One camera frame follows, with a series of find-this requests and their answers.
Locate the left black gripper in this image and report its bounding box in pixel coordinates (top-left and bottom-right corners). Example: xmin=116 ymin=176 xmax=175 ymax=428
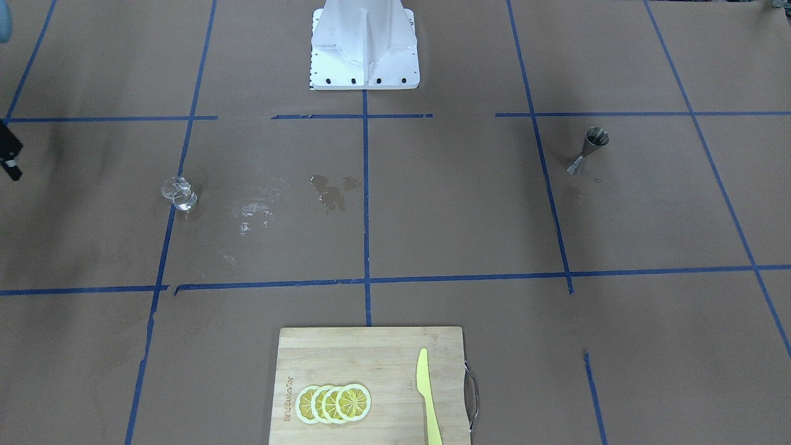
xmin=1 ymin=123 xmax=23 ymax=181

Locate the clear glass cup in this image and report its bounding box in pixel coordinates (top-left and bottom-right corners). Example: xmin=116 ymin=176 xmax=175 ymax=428
xmin=160 ymin=177 xmax=197 ymax=212

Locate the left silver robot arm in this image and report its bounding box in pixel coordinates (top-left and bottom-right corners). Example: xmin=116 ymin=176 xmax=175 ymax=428
xmin=1 ymin=1 xmax=23 ymax=181

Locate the wooden cutting board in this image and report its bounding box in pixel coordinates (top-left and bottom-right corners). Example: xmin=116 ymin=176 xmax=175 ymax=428
xmin=269 ymin=326 xmax=471 ymax=444

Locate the yellow plastic knife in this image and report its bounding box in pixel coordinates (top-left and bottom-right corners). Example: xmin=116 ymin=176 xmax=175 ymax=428
xmin=416 ymin=347 xmax=443 ymax=444

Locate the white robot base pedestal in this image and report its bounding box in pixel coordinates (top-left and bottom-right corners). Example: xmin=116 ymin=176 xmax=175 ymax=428
xmin=309 ymin=1 xmax=421 ymax=91

